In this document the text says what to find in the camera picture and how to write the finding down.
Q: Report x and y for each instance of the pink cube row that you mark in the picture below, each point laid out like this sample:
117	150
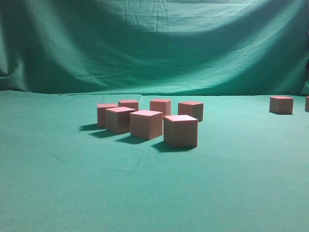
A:
161	105

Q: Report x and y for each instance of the pink cube with mark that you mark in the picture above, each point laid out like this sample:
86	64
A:
118	119

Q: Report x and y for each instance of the pink wooden cube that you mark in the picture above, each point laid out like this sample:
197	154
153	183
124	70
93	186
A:
191	108

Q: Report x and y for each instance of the green backdrop cloth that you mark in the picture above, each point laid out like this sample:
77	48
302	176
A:
155	47

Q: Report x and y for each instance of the green table cloth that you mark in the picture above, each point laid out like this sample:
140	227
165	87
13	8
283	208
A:
60	173

